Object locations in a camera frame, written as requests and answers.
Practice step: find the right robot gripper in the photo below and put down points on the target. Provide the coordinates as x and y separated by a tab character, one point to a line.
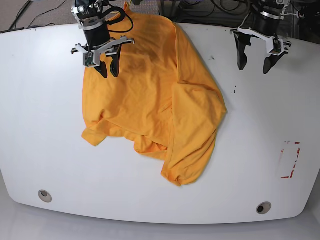
94	17

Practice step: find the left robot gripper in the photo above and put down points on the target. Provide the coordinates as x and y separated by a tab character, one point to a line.
262	22

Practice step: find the orange yellow t-shirt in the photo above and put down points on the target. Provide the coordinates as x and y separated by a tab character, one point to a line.
164	100

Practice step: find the red tape rectangle marking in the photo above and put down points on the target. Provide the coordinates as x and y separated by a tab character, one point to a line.
288	159

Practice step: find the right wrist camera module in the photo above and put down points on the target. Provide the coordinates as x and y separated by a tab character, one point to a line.
91	60

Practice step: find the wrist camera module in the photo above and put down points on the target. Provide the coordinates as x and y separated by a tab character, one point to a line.
91	60
276	46

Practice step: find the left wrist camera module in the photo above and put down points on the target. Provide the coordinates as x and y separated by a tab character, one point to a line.
276	46

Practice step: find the left table cable grommet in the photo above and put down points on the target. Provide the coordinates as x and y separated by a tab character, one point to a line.
45	196

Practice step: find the table cable grommet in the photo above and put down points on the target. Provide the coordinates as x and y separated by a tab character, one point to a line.
264	208
45	196

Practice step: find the right table cable grommet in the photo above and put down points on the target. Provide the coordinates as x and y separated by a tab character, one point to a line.
264	208

